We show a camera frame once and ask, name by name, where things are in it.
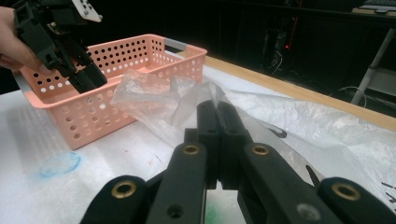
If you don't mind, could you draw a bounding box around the white metal desk frame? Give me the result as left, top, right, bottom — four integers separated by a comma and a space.
350, 4, 396, 105

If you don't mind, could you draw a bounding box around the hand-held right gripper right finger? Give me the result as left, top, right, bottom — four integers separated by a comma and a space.
218, 101, 254, 191

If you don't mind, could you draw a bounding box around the pink perforated plastic basket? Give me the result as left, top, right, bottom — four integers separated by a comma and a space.
13, 33, 208, 151

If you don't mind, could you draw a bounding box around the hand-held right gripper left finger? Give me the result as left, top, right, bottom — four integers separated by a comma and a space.
196, 100, 223, 190

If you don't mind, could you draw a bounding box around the translucent white plastic bag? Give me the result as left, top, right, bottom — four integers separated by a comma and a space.
110, 68, 396, 216

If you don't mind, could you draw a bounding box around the tangle of floor cables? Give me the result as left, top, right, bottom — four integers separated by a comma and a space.
262, 46, 286, 77

